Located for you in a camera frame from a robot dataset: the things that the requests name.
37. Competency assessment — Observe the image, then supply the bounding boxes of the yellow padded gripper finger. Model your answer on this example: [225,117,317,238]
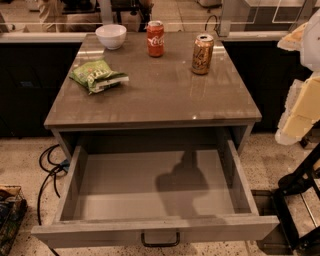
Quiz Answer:
[275,76,320,145]

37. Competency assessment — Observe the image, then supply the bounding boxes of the green jalapeno chip bag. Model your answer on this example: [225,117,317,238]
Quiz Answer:
[69,59,129,94]

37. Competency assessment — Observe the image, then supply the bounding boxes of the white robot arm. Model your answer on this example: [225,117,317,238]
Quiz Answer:
[275,10,320,145]

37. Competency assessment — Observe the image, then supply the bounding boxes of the open grey top drawer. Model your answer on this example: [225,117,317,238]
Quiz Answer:
[32,140,278,248]

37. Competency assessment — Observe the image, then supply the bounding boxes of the gold soda can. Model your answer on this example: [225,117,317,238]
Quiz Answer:
[192,33,214,75]

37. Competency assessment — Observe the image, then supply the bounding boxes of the grey cabinet with countertop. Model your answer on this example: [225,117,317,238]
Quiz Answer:
[45,32,261,157]

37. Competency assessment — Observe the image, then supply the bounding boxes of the red Coca-Cola can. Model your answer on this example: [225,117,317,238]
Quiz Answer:
[147,20,164,57]

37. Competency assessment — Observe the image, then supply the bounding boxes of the white ceramic bowl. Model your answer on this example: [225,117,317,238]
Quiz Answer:
[95,24,127,50]

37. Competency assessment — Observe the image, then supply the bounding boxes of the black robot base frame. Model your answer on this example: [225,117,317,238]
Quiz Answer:
[251,143,320,256]

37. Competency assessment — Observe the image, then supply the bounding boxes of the black cable behind counter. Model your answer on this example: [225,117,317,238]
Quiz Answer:
[204,14,221,36]

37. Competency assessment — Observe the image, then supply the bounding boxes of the black drawer handle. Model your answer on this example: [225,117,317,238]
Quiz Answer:
[140,231,180,248]

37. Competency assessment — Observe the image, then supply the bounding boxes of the black floor cables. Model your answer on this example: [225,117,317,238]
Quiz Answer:
[36,144,70,226]

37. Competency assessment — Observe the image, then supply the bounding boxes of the wire basket with items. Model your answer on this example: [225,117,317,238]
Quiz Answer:
[0,185,27,256]

